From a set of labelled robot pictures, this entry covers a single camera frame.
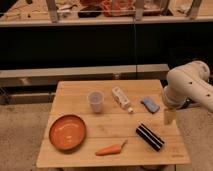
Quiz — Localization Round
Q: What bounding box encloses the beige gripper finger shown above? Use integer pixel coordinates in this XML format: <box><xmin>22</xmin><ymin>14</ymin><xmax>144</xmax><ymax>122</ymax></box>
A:
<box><xmin>164</xmin><ymin>109</ymin><xmax>176</xmax><ymax>125</ymax></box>

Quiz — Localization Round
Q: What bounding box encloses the orange ceramic bowl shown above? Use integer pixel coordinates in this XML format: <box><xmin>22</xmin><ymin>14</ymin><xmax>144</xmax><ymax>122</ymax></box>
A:
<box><xmin>49</xmin><ymin>115</ymin><xmax>87</xmax><ymax>151</ymax></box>

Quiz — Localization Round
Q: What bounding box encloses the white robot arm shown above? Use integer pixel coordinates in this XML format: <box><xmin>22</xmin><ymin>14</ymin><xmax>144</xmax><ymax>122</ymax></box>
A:
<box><xmin>162</xmin><ymin>61</ymin><xmax>213</xmax><ymax>125</ymax></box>

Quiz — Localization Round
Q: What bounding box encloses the blue sponge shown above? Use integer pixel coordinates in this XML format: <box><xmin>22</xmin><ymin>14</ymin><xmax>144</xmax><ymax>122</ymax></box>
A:
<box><xmin>141</xmin><ymin>97</ymin><xmax>160</xmax><ymax>114</ymax></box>

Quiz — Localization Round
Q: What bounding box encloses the black striped box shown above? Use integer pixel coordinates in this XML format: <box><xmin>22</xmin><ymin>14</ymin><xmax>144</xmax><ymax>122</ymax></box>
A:
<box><xmin>135</xmin><ymin>124</ymin><xmax>165</xmax><ymax>152</ymax></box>

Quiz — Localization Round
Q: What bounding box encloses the white cream bottle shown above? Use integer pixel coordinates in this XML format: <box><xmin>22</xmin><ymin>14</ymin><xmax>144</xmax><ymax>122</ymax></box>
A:
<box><xmin>112</xmin><ymin>87</ymin><xmax>134</xmax><ymax>113</ymax></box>

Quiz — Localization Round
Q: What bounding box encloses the orange carrot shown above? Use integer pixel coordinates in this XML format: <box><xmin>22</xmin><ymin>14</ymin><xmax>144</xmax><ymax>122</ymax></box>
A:
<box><xmin>95</xmin><ymin>141</ymin><xmax>127</xmax><ymax>156</ymax></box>

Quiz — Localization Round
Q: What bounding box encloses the clear plastic cup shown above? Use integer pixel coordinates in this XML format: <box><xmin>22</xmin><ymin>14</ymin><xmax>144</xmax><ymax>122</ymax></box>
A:
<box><xmin>87</xmin><ymin>91</ymin><xmax>104</xmax><ymax>113</ymax></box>

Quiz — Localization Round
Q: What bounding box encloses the wooden table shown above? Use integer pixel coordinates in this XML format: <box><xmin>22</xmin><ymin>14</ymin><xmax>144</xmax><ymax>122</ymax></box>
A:
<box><xmin>37</xmin><ymin>80</ymin><xmax>190</xmax><ymax>168</ymax></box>

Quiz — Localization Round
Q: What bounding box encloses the red cloth on shelf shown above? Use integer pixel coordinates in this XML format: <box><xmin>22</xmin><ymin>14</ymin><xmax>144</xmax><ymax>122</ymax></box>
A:
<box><xmin>101</xmin><ymin>0</ymin><xmax>135</xmax><ymax>17</ymax></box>

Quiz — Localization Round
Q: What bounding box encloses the black object on shelf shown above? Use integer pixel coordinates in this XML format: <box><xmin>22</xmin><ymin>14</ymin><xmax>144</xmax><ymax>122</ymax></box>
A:
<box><xmin>78</xmin><ymin>6</ymin><xmax>102</xmax><ymax>18</ymax></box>

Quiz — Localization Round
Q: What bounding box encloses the grey metal bench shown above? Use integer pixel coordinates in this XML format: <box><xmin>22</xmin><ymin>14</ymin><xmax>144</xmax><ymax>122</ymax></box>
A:
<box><xmin>0</xmin><ymin>64</ymin><xmax>169</xmax><ymax>87</ymax></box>

